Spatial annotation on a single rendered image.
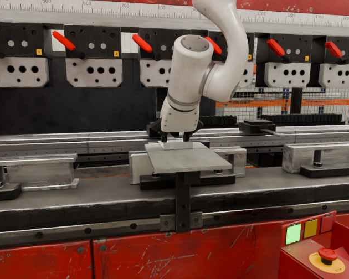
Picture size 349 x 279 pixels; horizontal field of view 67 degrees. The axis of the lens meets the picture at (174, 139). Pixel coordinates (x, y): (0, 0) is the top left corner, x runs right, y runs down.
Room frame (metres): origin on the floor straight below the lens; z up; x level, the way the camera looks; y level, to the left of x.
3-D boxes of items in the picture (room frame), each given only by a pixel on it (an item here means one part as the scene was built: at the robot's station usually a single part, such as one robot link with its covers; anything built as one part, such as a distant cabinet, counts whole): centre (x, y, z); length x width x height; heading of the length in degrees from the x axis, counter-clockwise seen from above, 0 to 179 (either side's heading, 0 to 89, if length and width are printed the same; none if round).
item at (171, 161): (0.69, -0.02, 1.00); 0.26 x 0.18 x 0.01; 11
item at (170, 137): (0.99, 0.04, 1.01); 0.26 x 0.12 x 0.05; 11
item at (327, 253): (0.54, -0.35, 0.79); 0.04 x 0.04 x 0.04
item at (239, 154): (0.85, -0.05, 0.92); 0.39 x 0.06 x 0.10; 101
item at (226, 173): (0.79, -0.04, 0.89); 0.30 x 0.05 x 0.03; 101
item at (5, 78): (0.75, 0.43, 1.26); 0.15 x 0.09 x 0.17; 101
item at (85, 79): (0.79, 0.23, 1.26); 0.15 x 0.09 x 0.17; 101
